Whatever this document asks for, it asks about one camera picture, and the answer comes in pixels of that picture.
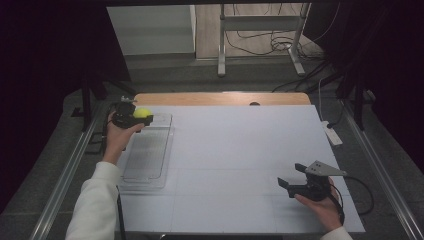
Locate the wooden table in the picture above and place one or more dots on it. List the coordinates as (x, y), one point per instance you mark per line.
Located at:
(200, 99)

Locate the aluminium rail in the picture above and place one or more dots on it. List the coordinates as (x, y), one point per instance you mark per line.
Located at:
(383, 176)
(63, 183)

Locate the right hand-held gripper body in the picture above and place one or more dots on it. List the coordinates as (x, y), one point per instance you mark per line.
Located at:
(311, 190)

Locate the person's left hand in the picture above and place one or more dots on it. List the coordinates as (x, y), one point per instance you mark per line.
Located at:
(116, 140)

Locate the white table mat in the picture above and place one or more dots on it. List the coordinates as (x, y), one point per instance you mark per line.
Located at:
(233, 166)

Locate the grey metal stand frame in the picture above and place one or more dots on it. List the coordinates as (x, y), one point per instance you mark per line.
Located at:
(260, 23)

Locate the black floor bracket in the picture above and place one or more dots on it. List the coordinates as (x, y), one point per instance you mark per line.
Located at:
(94, 143)

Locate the yellow tennis ball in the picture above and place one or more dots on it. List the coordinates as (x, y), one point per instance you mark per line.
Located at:
(142, 112)

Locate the dark round table grommet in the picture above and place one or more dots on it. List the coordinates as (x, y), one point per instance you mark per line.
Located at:
(254, 104)

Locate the white cabinet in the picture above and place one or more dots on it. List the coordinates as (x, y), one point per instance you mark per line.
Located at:
(150, 30)

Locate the white power strip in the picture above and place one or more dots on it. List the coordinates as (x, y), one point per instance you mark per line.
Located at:
(333, 135)

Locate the person's right hand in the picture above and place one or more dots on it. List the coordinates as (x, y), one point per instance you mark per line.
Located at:
(321, 210)

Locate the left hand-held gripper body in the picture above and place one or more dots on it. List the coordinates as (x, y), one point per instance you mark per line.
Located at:
(124, 116)

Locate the black metal stand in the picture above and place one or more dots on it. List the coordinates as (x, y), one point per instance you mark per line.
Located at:
(87, 100)
(359, 106)

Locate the clear plastic container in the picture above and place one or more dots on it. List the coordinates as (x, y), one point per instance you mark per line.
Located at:
(150, 153)

